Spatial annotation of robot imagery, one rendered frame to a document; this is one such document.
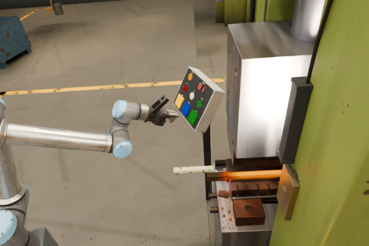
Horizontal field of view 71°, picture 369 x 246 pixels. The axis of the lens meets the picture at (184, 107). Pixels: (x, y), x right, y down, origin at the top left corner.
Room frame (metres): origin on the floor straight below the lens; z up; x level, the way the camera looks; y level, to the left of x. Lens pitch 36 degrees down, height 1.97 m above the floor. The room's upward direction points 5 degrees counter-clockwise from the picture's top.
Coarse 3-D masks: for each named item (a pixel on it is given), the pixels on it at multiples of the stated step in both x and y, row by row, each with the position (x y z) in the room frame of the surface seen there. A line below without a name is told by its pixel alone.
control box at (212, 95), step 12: (192, 72) 1.45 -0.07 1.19; (192, 84) 1.40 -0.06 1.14; (204, 84) 1.30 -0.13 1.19; (204, 96) 1.25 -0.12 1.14; (216, 96) 1.21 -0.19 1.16; (180, 108) 1.37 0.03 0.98; (192, 108) 1.28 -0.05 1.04; (204, 108) 1.20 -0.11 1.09; (216, 108) 1.21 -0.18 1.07; (204, 120) 1.18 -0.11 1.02
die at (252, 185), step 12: (228, 168) 0.83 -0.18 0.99; (240, 168) 0.83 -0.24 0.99; (252, 168) 0.82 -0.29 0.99; (264, 168) 0.81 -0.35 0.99; (276, 168) 0.81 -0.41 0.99; (240, 180) 0.75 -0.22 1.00; (252, 180) 0.75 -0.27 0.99; (264, 180) 0.74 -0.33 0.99; (276, 180) 0.74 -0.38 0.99; (240, 192) 0.70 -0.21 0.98; (252, 192) 0.70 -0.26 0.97; (264, 192) 0.70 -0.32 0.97; (276, 192) 0.69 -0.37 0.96
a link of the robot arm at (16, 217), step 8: (8, 208) 0.83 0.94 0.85; (0, 216) 0.77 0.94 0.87; (8, 216) 0.76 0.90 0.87; (16, 216) 0.79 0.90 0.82; (24, 216) 0.82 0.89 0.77; (0, 224) 0.73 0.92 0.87; (8, 224) 0.73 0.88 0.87; (16, 224) 0.74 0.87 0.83; (0, 232) 0.69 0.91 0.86; (8, 232) 0.70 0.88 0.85; (16, 232) 0.72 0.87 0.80; (24, 232) 0.75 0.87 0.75; (0, 240) 0.67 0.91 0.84; (8, 240) 0.68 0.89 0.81; (16, 240) 0.70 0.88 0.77; (24, 240) 0.72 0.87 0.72
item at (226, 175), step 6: (210, 174) 0.79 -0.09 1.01; (216, 174) 0.79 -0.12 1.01; (222, 174) 0.78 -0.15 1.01; (228, 174) 0.78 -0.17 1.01; (234, 174) 0.78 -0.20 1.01; (240, 174) 0.78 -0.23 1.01; (246, 174) 0.77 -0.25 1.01; (252, 174) 0.77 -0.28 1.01; (258, 174) 0.77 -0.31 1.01; (264, 174) 0.76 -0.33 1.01; (270, 174) 0.76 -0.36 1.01; (276, 174) 0.76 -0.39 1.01; (210, 180) 0.77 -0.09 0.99; (216, 180) 0.77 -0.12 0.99; (222, 180) 0.77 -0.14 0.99; (228, 180) 0.76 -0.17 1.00
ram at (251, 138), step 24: (240, 24) 0.94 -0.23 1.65; (264, 24) 0.91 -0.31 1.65; (288, 24) 0.89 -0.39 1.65; (240, 48) 0.73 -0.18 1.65; (264, 48) 0.71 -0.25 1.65; (288, 48) 0.70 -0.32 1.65; (312, 48) 0.68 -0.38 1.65; (240, 72) 0.66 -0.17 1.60; (264, 72) 0.65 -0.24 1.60; (288, 72) 0.65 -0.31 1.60; (240, 96) 0.66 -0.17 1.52; (264, 96) 0.65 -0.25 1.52; (288, 96) 0.65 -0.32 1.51; (240, 120) 0.65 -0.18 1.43; (264, 120) 0.65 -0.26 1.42; (240, 144) 0.65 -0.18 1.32; (264, 144) 0.65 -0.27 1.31
